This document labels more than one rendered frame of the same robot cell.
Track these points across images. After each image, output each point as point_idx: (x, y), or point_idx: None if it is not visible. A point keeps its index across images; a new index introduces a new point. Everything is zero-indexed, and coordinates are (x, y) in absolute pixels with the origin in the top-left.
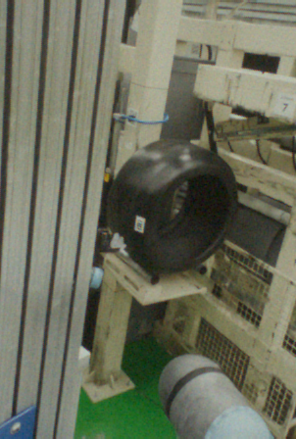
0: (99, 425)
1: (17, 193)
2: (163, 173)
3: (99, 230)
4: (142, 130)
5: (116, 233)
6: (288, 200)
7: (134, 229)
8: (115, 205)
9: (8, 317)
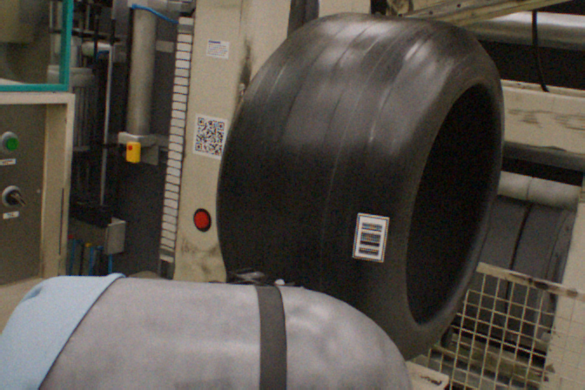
0: None
1: None
2: (409, 82)
3: (251, 279)
4: (258, 4)
5: (278, 280)
6: (574, 143)
7: (352, 257)
8: (260, 198)
9: None
